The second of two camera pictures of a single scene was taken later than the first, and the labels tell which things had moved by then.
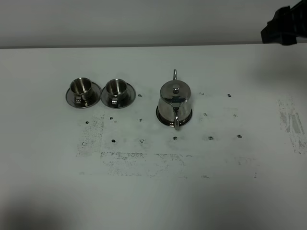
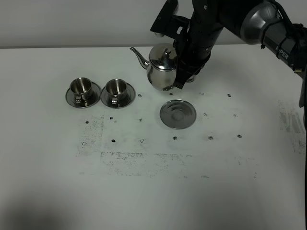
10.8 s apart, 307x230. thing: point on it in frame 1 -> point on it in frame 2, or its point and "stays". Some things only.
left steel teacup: (81, 87) stays
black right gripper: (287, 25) -> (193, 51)
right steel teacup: (116, 87) stays
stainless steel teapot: (174, 106) -> (161, 68)
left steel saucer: (96, 93) stays
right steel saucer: (123, 101) stays
